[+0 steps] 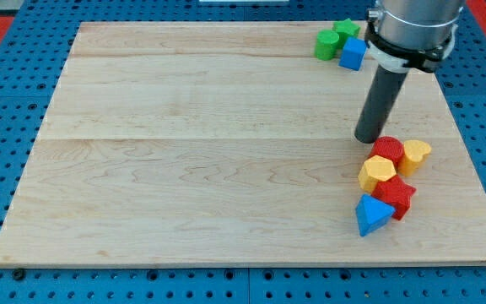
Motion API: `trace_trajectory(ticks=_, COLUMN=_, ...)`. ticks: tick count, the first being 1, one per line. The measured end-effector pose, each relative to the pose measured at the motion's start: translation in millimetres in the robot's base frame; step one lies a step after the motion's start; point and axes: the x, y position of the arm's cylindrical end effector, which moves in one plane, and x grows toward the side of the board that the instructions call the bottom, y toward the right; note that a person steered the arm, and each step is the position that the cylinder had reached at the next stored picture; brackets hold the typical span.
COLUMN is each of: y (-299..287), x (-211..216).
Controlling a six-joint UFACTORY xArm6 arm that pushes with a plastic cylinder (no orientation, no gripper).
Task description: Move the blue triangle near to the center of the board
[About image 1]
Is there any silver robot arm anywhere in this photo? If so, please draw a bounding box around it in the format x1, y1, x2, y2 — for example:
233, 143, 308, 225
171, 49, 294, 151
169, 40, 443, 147
364, 0, 466, 73

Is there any wooden board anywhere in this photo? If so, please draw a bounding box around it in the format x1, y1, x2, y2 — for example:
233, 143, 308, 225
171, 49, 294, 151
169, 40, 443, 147
0, 22, 486, 269

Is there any blue triangle block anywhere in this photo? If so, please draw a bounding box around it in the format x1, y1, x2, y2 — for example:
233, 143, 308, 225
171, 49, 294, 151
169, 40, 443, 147
355, 194, 396, 236

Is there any yellow hexagon block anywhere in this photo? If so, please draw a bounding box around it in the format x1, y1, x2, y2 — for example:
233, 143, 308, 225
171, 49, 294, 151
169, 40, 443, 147
358, 155, 397, 193

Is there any green cylinder block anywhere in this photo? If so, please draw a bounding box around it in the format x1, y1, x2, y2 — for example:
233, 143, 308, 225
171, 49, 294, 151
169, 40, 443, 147
314, 30, 340, 61

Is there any red cylinder block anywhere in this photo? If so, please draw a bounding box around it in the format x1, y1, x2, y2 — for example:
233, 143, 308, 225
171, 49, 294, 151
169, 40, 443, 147
368, 136, 404, 167

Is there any blue cube block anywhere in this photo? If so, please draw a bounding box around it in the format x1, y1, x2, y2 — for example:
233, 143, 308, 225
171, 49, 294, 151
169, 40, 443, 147
338, 37, 367, 71

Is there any red star block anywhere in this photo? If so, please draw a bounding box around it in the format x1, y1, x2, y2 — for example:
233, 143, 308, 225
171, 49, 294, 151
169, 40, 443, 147
371, 175, 417, 220

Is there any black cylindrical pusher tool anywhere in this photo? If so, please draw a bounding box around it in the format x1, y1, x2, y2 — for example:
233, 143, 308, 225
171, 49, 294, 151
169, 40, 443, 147
354, 66, 407, 144

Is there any green star block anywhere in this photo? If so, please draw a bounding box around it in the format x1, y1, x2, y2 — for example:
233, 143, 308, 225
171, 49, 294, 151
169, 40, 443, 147
332, 18, 360, 49

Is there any yellow heart block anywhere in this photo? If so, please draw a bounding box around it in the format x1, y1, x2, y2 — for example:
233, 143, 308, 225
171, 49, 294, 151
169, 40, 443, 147
398, 139, 432, 176

